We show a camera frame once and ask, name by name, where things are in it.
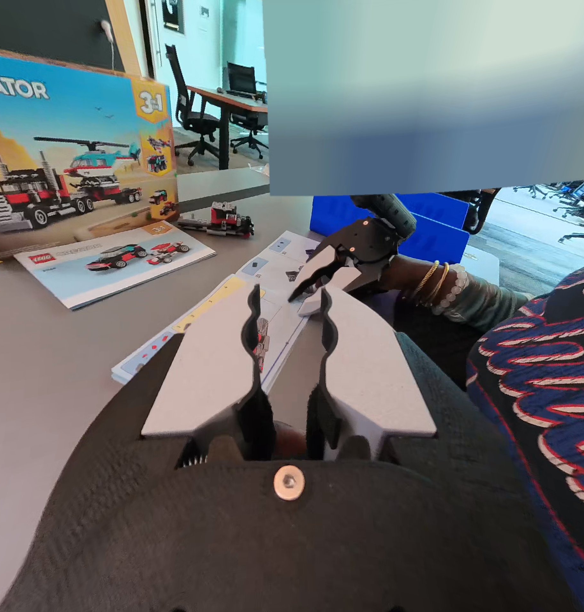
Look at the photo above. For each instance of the colourful toy set box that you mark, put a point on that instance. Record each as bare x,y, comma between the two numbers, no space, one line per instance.
81,143

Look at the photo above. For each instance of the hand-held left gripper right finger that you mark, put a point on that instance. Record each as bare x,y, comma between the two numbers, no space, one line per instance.
378,382

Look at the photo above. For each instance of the car cover instruction booklet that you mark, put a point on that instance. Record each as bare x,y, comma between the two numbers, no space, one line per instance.
119,267

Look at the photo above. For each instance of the red black brick truck model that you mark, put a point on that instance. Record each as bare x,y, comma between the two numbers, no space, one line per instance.
225,220

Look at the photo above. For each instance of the gold bangles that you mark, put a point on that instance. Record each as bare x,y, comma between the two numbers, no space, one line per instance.
433,282

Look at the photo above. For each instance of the wooden-edged office desk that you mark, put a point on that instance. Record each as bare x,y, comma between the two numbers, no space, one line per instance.
210,93

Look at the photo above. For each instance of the cluster of office chairs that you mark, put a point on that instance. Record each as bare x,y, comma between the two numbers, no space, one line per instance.
574,203

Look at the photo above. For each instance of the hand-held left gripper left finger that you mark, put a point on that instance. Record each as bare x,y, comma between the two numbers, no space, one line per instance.
201,373

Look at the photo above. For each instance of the blue plastic bin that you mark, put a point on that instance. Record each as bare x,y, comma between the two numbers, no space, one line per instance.
330,215

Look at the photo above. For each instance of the person's right hand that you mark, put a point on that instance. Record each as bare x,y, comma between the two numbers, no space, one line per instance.
399,275

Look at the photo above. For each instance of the light grey table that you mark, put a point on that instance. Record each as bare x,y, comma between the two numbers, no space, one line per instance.
225,184

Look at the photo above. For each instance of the person's right forearm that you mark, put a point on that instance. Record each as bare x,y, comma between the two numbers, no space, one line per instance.
488,303

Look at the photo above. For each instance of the person's patterned clothing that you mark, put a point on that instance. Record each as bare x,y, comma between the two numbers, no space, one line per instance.
536,382

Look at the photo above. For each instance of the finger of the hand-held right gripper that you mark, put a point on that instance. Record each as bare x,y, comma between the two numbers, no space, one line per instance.
349,278
320,264

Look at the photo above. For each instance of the building steps instruction booklet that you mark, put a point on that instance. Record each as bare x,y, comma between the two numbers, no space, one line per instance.
215,306

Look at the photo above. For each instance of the tall black office chair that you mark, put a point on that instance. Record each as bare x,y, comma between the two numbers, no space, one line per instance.
481,210

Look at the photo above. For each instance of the white door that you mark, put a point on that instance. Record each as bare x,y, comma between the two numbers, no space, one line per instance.
196,57

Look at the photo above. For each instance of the black board panel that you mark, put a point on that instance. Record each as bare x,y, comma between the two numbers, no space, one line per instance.
43,24

